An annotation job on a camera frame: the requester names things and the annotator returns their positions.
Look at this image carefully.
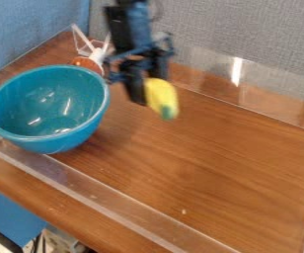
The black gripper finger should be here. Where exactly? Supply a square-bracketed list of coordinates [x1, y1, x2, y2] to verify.
[125, 67, 148, 106]
[152, 55, 169, 80]

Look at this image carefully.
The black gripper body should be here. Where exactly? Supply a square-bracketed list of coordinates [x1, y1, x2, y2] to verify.
[105, 32, 175, 83]

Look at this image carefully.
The yellow wedge object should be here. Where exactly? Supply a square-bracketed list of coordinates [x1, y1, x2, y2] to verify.
[145, 78, 180, 121]

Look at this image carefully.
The blue bowl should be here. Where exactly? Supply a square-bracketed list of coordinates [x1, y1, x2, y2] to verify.
[0, 64, 110, 154]

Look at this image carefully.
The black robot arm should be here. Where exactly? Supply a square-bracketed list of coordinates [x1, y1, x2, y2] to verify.
[104, 0, 175, 106]

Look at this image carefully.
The orange white plunger toy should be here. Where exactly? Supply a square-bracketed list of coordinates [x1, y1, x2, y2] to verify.
[70, 47, 106, 76]

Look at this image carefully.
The clear acrylic back barrier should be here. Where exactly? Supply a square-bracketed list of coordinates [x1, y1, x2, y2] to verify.
[88, 28, 304, 134]

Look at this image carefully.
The clear acrylic barrier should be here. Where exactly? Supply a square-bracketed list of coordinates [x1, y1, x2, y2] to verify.
[88, 28, 304, 134]
[0, 137, 241, 253]

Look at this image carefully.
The clear acrylic front barrier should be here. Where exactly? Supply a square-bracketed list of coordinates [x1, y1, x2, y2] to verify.
[0, 137, 241, 253]

